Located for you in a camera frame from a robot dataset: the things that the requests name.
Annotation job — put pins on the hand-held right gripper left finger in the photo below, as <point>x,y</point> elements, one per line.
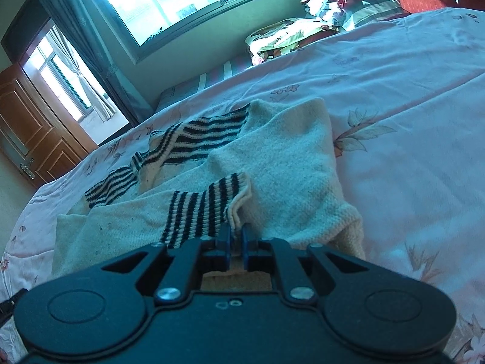
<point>226,248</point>

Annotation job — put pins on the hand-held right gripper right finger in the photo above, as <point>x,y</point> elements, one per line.
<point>245,248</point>

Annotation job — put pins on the green terry towel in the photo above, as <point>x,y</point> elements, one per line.
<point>284,159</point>

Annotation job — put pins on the striped mattress cover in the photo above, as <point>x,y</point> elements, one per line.
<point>212,77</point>

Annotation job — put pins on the brown wooden door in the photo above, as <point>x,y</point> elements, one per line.
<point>30,129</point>

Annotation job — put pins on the pink floral bed sheet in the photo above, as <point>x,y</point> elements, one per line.
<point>416,121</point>

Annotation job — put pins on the folded yellow floral quilt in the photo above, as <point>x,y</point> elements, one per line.
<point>288,34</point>

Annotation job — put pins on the white tied curtain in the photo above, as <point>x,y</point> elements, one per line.
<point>87,79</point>

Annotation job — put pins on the balcony window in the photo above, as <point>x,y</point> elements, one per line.
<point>57,68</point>

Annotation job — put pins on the teal curtain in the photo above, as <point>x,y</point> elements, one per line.
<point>94,45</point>

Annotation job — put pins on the striped pillow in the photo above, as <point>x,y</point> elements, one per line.
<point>371,7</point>

